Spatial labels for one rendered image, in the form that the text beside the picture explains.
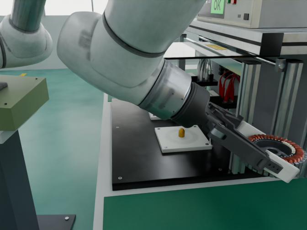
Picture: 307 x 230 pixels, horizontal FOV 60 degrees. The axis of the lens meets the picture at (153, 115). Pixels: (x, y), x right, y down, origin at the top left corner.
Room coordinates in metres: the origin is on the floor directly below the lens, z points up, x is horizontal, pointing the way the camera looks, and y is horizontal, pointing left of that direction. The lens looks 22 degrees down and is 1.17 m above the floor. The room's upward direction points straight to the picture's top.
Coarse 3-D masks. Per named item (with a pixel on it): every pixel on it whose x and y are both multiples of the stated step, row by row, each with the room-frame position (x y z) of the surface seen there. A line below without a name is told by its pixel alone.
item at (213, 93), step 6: (210, 90) 0.80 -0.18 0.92; (210, 96) 0.74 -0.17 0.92; (216, 96) 0.74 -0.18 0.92; (234, 96) 0.81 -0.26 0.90; (216, 102) 0.74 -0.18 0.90; (222, 102) 0.74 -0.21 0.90; (228, 102) 0.75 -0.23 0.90; (234, 102) 0.75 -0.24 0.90; (228, 108) 0.74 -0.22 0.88; (234, 108) 0.74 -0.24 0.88
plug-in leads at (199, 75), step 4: (208, 60) 1.01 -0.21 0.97; (200, 64) 1.01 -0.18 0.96; (208, 64) 1.00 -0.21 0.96; (208, 68) 1.00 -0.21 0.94; (204, 72) 1.03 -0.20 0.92; (208, 72) 1.00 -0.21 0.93; (200, 76) 0.99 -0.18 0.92; (204, 76) 1.03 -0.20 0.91; (208, 76) 1.04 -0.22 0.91; (212, 76) 1.03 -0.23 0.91; (200, 80) 0.99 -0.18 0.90
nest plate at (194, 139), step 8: (160, 128) 0.81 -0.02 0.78; (168, 128) 0.81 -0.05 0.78; (176, 128) 0.81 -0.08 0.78; (184, 128) 0.81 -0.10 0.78; (192, 128) 0.81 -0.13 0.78; (160, 136) 0.75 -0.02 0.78; (168, 136) 0.75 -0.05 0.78; (176, 136) 0.75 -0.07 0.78; (192, 136) 0.75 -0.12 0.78; (200, 136) 0.75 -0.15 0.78; (160, 144) 0.70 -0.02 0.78; (168, 144) 0.70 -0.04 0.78; (176, 144) 0.70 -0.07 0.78; (184, 144) 0.70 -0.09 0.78; (192, 144) 0.70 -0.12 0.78; (200, 144) 0.70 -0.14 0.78; (208, 144) 0.70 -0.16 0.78
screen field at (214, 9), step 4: (212, 0) 0.94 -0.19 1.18; (216, 0) 0.91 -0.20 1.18; (220, 0) 0.87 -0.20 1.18; (212, 4) 0.94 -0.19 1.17; (216, 4) 0.90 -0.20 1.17; (220, 4) 0.87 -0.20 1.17; (212, 8) 0.93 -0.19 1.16; (216, 8) 0.90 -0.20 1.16; (220, 8) 0.87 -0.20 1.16; (212, 12) 0.93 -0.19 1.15; (216, 12) 0.90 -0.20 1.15; (220, 12) 0.86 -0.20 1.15
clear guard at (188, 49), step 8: (168, 48) 0.69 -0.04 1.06; (176, 48) 0.69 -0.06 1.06; (184, 48) 0.69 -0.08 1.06; (192, 48) 0.69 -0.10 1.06; (200, 48) 0.69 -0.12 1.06; (208, 48) 0.69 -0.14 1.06; (232, 48) 0.69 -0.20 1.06; (168, 56) 0.58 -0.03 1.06; (176, 56) 0.58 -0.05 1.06; (184, 56) 0.58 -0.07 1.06; (192, 56) 0.58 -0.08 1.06; (200, 56) 0.58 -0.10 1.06; (208, 56) 0.58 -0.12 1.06; (216, 56) 0.58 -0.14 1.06; (224, 56) 0.58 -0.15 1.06; (232, 56) 0.59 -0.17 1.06; (240, 56) 0.59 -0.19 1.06; (248, 56) 0.59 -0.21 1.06; (256, 56) 0.59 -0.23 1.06; (264, 56) 0.60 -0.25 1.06; (272, 56) 0.60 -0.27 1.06
